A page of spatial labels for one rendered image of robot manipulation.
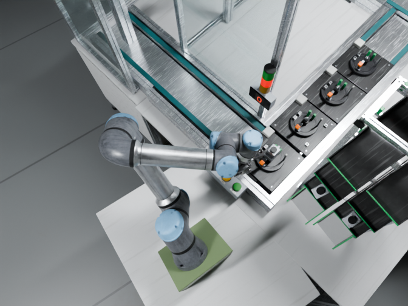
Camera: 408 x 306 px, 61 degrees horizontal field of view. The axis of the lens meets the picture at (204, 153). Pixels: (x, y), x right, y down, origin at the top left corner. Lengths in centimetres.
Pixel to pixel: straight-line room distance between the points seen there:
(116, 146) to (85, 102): 198
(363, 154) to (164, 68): 123
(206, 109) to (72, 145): 145
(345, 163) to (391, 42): 126
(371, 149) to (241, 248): 82
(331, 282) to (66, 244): 185
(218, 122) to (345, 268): 93
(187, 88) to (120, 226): 81
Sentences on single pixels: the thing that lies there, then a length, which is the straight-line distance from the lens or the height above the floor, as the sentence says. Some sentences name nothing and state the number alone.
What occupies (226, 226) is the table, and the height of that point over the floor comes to 86.
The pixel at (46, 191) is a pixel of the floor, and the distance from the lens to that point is 295.
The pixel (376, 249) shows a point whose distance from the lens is 188.
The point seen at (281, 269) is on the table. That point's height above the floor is 86.
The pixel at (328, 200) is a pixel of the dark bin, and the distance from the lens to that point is 147.
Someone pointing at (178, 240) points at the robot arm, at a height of 120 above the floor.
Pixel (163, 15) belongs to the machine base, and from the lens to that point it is 233.
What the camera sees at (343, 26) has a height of 86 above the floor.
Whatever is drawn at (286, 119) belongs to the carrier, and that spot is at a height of 97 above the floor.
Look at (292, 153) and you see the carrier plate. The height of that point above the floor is 97.
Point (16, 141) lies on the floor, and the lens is 322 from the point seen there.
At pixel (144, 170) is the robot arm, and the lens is 135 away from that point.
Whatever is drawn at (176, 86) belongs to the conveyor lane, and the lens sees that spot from 195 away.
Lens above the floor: 257
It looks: 70 degrees down
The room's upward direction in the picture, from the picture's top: 5 degrees counter-clockwise
